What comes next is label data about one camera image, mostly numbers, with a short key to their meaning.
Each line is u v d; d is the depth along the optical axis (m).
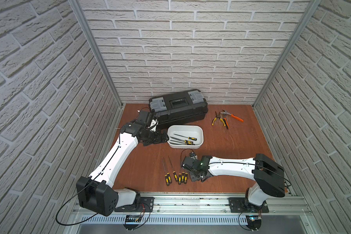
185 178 0.81
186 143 0.95
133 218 0.73
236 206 0.73
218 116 1.11
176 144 0.96
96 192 0.38
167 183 0.80
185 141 0.96
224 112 1.14
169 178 0.81
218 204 0.76
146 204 0.73
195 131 1.02
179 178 0.81
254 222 0.70
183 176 0.83
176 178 0.81
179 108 0.94
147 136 0.63
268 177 0.44
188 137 0.99
